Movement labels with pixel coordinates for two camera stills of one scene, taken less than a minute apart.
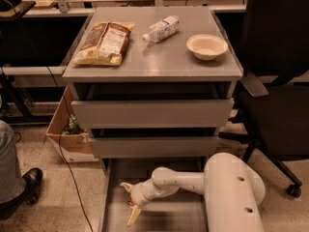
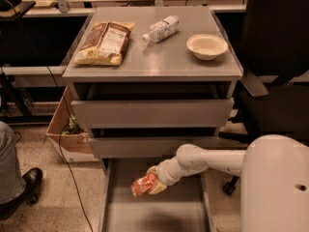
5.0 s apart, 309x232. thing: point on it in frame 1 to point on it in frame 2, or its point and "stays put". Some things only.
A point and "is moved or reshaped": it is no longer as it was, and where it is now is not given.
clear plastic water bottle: x=162 y=29 stays put
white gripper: x=139 y=192 to x=163 y=175
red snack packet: x=130 y=202 is moved or reshaped
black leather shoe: x=33 y=183 stays put
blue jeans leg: x=12 y=183 stays put
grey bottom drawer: x=176 y=212 stays put
